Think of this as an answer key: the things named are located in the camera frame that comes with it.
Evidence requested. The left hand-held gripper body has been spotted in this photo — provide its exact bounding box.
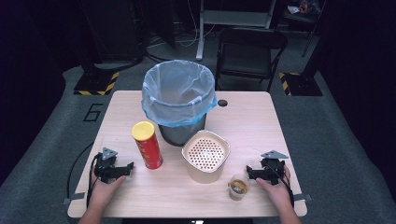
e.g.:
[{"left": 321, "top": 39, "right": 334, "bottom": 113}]
[{"left": 92, "top": 147, "right": 126, "bottom": 185}]

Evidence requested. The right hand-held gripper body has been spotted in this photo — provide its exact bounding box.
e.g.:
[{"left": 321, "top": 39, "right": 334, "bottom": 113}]
[{"left": 261, "top": 149, "right": 290, "bottom": 186}]

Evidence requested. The clear plastic cup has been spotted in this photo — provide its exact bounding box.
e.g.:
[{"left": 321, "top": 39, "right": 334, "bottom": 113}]
[{"left": 227, "top": 174, "right": 250, "bottom": 202}]

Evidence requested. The red chip can yellow lid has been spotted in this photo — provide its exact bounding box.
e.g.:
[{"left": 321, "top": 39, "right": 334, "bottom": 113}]
[{"left": 131, "top": 120, "right": 163, "bottom": 171}]

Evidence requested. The beige strainer container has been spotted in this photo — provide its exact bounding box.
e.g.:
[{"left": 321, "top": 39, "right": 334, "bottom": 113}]
[{"left": 181, "top": 129, "right": 232, "bottom": 185}]

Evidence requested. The black mesh trash bin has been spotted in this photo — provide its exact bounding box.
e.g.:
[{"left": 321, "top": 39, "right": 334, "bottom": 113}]
[{"left": 158, "top": 113, "right": 207, "bottom": 147}]

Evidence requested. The blue plastic bin liner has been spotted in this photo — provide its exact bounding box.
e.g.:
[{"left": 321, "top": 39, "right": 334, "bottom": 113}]
[{"left": 141, "top": 59, "right": 218, "bottom": 128}]

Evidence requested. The person's left hand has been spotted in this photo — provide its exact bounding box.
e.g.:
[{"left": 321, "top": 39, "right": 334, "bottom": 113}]
[{"left": 90, "top": 174, "right": 127, "bottom": 209}]

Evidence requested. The person's right hand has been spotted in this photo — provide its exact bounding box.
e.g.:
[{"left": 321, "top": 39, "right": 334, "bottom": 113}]
[{"left": 255, "top": 166, "right": 295, "bottom": 214}]

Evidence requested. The grey tape strip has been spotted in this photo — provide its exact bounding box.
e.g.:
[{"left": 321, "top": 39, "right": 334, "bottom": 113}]
[{"left": 63, "top": 191, "right": 86, "bottom": 205}]

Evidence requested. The black folding chair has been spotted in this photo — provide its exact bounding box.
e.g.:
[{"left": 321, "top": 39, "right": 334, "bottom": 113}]
[{"left": 215, "top": 27, "right": 289, "bottom": 93}]

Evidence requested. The black equipment cabinet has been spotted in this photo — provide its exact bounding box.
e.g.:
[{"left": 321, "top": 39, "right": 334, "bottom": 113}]
[{"left": 78, "top": 0, "right": 148, "bottom": 63}]

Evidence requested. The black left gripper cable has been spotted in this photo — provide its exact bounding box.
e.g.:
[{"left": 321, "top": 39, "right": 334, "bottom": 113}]
[{"left": 65, "top": 141, "right": 104, "bottom": 208}]

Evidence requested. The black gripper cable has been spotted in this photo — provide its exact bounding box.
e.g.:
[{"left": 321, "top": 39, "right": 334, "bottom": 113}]
[
  {"left": 270, "top": 163, "right": 296, "bottom": 208},
  {"left": 65, "top": 141, "right": 104, "bottom": 208}
]

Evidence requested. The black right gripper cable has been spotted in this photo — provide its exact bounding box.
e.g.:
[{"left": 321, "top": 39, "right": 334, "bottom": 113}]
[{"left": 270, "top": 163, "right": 296, "bottom": 208}]

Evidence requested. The hazard-striped black base plate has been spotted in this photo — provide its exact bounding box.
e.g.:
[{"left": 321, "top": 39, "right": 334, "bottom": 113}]
[
  {"left": 73, "top": 72, "right": 120, "bottom": 96},
  {"left": 278, "top": 72, "right": 324, "bottom": 97}
]

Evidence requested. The white floor cable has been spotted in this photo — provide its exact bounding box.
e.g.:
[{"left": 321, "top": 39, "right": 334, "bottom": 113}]
[{"left": 172, "top": 0, "right": 216, "bottom": 49}]

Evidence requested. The white desk frame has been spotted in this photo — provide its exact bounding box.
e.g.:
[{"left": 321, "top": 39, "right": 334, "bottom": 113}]
[{"left": 195, "top": 0, "right": 278, "bottom": 62}]

